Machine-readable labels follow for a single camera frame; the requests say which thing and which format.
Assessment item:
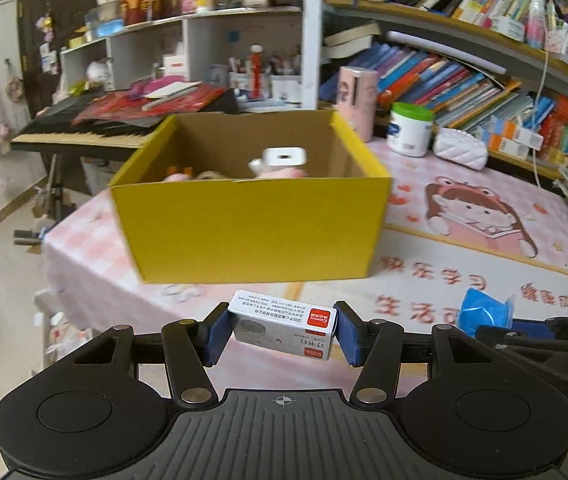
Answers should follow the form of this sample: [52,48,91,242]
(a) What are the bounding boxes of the white charging cable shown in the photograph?
[526,0,565,186]

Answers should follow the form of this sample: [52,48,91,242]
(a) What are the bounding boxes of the white red-striped small box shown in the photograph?
[163,52,187,78]

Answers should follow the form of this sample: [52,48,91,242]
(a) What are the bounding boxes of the white rolled paper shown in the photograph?
[389,30,507,76]

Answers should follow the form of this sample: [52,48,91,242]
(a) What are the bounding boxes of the wooden bookshelf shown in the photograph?
[301,0,568,181]

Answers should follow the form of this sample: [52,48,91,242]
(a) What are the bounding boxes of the white staple box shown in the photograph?
[227,289,339,361]

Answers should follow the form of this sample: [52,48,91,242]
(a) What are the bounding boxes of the white shelf unit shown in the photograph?
[58,7,305,111]

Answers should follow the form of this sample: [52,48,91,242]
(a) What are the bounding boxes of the white charger plug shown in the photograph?
[262,146,309,167]

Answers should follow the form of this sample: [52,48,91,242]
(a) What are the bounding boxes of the black keyboard stand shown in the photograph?
[14,152,67,246]

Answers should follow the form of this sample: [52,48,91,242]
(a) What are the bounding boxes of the white pen cups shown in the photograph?
[228,45,302,103]

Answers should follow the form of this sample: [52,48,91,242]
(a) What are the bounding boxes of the orange white small box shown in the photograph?
[474,129,530,158]
[489,116,545,148]

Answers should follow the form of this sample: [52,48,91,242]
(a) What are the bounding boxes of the white notebook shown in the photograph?
[141,80,205,111]

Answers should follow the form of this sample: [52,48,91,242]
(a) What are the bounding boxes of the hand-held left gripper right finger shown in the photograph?
[334,301,497,407]

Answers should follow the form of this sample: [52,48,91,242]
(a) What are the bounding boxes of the white jar green lid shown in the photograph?
[387,102,435,157]

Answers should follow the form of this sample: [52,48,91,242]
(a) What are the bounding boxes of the yellow cardboard box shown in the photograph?
[108,111,392,285]

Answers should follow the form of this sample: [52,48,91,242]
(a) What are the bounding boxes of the black electronic keyboard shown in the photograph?
[11,92,237,153]

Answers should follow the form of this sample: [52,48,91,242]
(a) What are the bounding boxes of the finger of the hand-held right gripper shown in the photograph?
[475,326,568,361]
[511,311,568,333]

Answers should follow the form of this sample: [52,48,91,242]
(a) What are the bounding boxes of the hanging pink bag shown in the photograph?
[6,60,27,101]

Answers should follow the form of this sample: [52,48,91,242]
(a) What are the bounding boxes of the red paper bags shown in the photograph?
[71,82,227,126]

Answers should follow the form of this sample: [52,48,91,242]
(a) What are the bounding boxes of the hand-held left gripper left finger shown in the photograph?
[71,301,233,407]

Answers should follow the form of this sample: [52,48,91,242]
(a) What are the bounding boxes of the pink cylindrical humidifier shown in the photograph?
[338,66,379,143]

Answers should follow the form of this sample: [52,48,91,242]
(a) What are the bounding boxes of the white quilted pouch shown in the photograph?
[433,127,489,170]

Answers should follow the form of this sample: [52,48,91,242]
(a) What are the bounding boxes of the blue packet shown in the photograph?
[460,287,516,335]

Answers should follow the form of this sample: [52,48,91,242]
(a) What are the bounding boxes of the thick cream-edged books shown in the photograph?
[324,22,382,59]

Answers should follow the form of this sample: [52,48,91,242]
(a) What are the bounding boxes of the row of colourful picture books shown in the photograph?
[321,42,555,131]

